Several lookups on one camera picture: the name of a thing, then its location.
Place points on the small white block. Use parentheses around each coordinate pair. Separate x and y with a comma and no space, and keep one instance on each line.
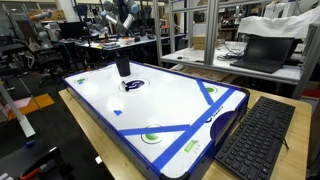
(98,160)

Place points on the black marker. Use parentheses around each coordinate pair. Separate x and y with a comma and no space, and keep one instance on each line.
(125,86)

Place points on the long blue tape strip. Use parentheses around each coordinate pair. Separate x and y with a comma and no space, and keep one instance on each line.
(193,130)

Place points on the small blue tape piece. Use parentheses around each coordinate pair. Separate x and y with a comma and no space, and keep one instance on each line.
(117,112)

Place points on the black laptop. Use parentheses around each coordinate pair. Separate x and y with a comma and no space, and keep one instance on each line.
(266,50)

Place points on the cardboard box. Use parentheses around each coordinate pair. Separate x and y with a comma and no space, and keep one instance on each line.
(200,41)

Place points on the medium blue tape strip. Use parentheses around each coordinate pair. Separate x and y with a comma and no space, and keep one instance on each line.
(150,130)

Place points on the black office chair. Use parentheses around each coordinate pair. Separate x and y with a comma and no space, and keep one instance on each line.
(50,61)

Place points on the grey background robot arm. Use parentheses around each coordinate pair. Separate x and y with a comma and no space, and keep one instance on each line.
(128,20)

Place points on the orange floor mat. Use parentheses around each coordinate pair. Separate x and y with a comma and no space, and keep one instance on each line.
(36,103)

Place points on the white background desk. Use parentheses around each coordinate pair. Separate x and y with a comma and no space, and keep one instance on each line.
(150,39)

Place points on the dark plastic cup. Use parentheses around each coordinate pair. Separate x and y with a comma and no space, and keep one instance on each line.
(123,66)

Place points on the white blue air hockey table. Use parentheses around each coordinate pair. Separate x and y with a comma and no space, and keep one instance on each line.
(166,110)

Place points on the small blue object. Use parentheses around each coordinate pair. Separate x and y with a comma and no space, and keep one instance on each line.
(29,144)

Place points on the black computer keyboard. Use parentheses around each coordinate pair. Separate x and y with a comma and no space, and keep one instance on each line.
(256,140)

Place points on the black orange tool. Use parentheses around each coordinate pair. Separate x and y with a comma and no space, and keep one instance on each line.
(50,163)

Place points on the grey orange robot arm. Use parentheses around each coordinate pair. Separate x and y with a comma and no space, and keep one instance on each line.
(41,15)

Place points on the white leaning panel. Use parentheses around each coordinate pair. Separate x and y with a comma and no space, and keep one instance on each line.
(20,118)

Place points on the white bowl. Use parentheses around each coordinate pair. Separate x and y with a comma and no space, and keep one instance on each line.
(126,41)

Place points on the white cloth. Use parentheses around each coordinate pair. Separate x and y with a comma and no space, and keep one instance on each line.
(283,26)

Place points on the black monitor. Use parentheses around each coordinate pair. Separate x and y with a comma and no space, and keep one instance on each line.
(73,30)

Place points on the flat cardboard sheet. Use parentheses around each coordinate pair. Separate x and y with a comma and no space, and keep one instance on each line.
(206,74)

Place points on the aluminium profile frame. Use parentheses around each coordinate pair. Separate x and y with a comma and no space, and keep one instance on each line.
(211,33)

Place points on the small black object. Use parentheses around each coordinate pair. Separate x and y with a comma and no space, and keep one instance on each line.
(180,57)

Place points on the short blue tape strip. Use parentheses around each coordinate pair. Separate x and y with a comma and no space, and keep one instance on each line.
(205,92)

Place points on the white background machine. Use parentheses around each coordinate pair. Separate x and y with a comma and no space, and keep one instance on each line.
(271,10)

